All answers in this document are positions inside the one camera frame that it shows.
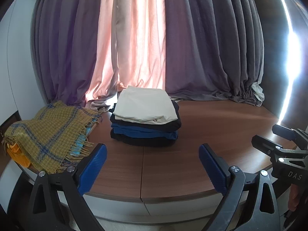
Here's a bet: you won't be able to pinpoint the cream pants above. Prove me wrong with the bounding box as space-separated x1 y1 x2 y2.
113 86 178 125

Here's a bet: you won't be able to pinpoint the person right hand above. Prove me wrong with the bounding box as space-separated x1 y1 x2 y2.
288 184 300 212

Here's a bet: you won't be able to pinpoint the yellow blue plaid scarf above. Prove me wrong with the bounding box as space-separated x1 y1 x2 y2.
2 101 102 174

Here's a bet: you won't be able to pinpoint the black folded garment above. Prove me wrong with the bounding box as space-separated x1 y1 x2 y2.
110 129 176 148

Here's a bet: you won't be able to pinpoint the bright blue folded garment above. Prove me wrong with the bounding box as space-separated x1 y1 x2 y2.
111 123 178 140

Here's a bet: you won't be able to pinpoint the navy blue folded garment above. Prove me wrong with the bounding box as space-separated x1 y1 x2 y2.
109 99 182 133

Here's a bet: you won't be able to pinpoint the orange folded cloth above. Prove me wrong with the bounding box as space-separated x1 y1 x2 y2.
7 143 31 168

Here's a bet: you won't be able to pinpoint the white curtain lining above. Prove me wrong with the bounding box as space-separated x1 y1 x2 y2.
251 82 265 102

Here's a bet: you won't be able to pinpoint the grey purple curtain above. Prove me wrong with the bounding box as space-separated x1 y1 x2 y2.
31 0 264 106

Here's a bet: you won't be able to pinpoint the pink sheer curtain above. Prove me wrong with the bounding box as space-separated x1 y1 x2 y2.
86 0 166 110

